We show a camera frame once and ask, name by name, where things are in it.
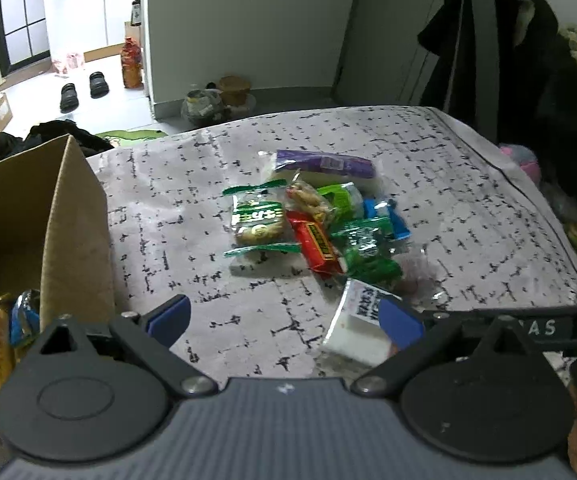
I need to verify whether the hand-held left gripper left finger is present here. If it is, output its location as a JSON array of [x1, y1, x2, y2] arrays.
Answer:
[[36, 295, 218, 397]]

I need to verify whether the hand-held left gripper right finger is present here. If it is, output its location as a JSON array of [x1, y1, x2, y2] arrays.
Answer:
[[351, 295, 544, 398]]

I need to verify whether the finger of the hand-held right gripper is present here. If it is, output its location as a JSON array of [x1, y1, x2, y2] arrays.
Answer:
[[419, 309, 499, 326]]

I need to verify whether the green cookie packet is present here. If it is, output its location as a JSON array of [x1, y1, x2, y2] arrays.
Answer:
[[222, 182, 303, 259]]

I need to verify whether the brown cardboard box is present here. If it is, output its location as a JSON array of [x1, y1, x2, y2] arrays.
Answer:
[[0, 135, 119, 406]]

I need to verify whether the white snack packet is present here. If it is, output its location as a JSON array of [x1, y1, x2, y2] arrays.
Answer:
[[320, 277, 405, 367]]

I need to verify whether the clear plastic wrapper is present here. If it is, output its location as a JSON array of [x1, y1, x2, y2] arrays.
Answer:
[[396, 249, 452, 307]]

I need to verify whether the dark green snack packet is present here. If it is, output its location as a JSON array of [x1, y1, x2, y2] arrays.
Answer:
[[329, 217, 405, 292]]

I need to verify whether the red orange snack bar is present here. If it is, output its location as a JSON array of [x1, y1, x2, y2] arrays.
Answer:
[[287, 211, 350, 280]]

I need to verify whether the grey printed blanket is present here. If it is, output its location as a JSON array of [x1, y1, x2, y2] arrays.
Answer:
[[84, 105, 577, 391]]

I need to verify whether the blue yellow snack packet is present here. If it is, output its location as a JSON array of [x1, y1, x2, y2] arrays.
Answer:
[[9, 289, 42, 350]]

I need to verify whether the clear peanut packet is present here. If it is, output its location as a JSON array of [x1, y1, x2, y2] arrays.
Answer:
[[285, 172, 340, 224]]

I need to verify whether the purple snack packet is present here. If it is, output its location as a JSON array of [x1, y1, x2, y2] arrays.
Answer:
[[263, 149, 384, 196]]

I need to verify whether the green floor mat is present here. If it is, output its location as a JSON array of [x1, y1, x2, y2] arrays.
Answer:
[[94, 129, 169, 149]]

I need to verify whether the clear trash bag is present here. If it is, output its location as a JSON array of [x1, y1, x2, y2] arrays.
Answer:
[[180, 87, 228, 127]]

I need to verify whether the brown round pot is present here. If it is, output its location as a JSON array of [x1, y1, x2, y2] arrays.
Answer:
[[217, 75, 255, 109]]

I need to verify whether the black shoe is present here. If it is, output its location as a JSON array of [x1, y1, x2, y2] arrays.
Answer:
[[89, 71, 110, 99], [59, 82, 80, 114]]

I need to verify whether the orange plastic bottle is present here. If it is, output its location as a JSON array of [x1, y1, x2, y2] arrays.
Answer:
[[120, 37, 144, 90]]

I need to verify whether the black hanging coat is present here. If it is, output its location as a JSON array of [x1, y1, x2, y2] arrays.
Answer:
[[417, 0, 577, 186]]

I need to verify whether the pink plastic bag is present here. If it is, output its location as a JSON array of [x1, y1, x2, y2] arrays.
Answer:
[[51, 52, 87, 75]]

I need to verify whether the white kitchen cabinet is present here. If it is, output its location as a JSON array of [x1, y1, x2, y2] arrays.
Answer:
[[42, 0, 148, 59]]

